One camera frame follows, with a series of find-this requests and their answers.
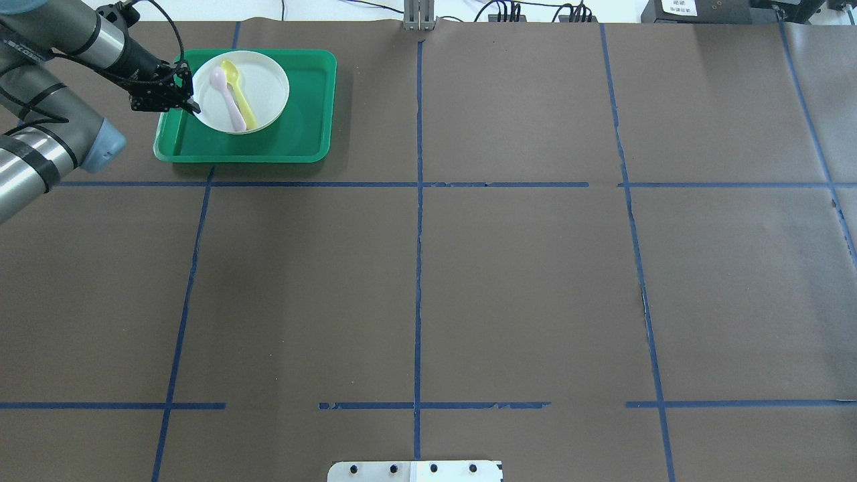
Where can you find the green plastic tray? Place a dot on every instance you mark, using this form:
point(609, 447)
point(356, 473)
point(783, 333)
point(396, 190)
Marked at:
point(302, 134)

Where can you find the pink plastic spoon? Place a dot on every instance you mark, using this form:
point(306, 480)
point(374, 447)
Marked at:
point(218, 82)

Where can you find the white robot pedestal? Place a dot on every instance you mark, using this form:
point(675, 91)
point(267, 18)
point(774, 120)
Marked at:
point(443, 470)

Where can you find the yellow plastic spoon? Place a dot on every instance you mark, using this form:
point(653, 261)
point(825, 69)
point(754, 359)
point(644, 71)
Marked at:
point(235, 81)

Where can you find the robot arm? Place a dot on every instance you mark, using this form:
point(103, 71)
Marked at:
point(57, 131)

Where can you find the aluminium frame post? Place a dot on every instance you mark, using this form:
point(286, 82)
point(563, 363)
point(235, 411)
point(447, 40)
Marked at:
point(419, 15)

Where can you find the white round plate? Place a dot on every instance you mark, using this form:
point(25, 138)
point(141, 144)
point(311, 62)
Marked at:
point(266, 86)

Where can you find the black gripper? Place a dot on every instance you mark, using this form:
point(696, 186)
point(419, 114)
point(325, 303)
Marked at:
point(139, 63)

